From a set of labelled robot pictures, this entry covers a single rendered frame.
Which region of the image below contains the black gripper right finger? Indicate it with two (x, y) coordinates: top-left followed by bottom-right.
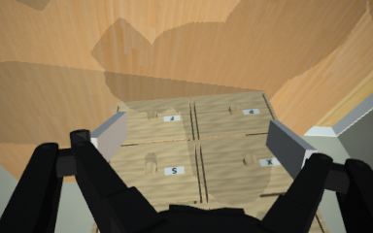
(250, 119), (373, 233)

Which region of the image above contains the small wooden chest of drawers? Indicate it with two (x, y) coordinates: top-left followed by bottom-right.
(114, 91), (329, 233)

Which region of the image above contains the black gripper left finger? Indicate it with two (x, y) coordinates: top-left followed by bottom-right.
(0, 112), (182, 233)

